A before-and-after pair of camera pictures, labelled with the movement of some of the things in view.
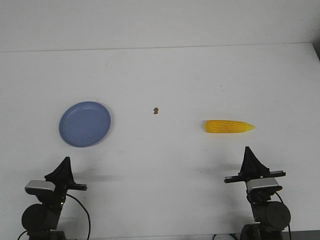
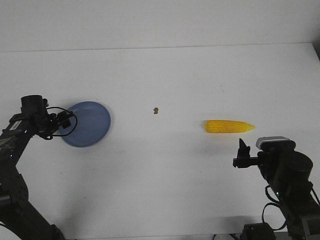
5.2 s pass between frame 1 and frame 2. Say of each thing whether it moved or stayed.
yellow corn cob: stayed
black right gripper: moved
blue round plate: stayed
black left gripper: moved
